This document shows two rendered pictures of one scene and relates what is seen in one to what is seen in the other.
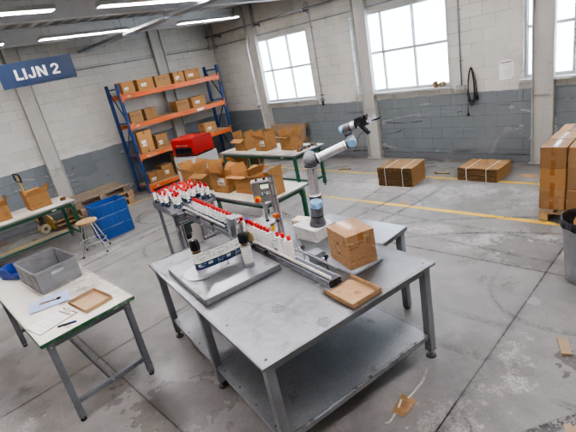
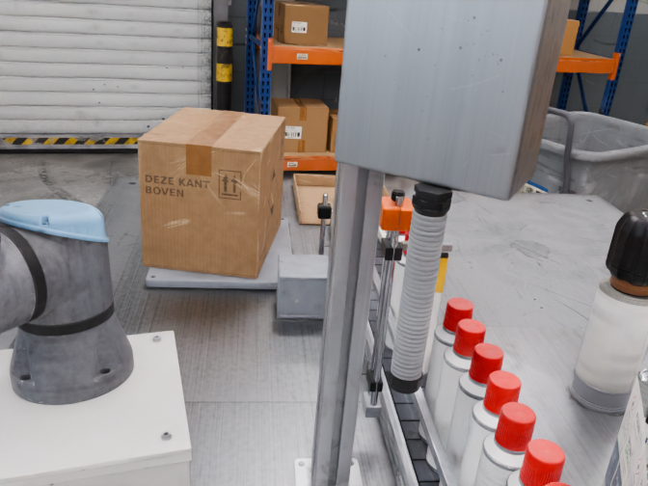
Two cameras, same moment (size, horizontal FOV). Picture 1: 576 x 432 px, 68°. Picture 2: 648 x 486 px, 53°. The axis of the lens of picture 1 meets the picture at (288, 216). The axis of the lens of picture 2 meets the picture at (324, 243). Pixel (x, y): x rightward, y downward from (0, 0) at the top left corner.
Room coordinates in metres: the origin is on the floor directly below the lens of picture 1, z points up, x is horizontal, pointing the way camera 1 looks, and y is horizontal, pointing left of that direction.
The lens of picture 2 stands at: (4.12, 0.32, 1.46)
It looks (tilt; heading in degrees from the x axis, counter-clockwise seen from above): 24 degrees down; 204
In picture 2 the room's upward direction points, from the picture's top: 5 degrees clockwise
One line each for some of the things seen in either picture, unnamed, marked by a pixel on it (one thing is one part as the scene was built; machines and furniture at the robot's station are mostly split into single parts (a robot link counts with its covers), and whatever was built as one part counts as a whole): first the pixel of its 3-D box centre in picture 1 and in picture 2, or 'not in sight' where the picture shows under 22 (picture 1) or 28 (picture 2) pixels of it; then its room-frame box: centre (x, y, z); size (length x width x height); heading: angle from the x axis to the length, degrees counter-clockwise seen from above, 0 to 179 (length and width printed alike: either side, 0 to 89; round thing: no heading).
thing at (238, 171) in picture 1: (249, 177); not in sight; (5.68, 0.41, 0.96); 0.53 x 0.45 x 0.37; 133
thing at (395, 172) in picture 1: (401, 172); not in sight; (7.06, -2.07, 0.16); 0.65 x 0.54 x 0.32; 46
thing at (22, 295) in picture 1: (68, 325); not in sight; (3.68, 2.30, 0.40); 1.90 x 0.75 x 0.80; 41
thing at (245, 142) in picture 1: (243, 140); not in sight; (8.76, 0.56, 0.97); 0.51 x 0.36 x 0.37; 135
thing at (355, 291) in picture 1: (351, 290); (342, 199); (2.54, -0.33, 0.85); 0.30 x 0.26 x 0.04; 31
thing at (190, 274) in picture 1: (201, 271); not in sight; (3.23, 0.79, 0.89); 0.31 x 0.31 x 0.01
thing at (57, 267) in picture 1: (47, 269); not in sight; (3.93, 2.41, 0.91); 0.60 x 0.40 x 0.22; 45
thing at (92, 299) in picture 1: (90, 300); not in sight; (3.27, 1.78, 0.82); 0.34 x 0.24 x 0.03; 47
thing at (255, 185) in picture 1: (262, 190); (449, 67); (3.53, 0.17, 1.38); 0.17 x 0.10 x 0.19; 86
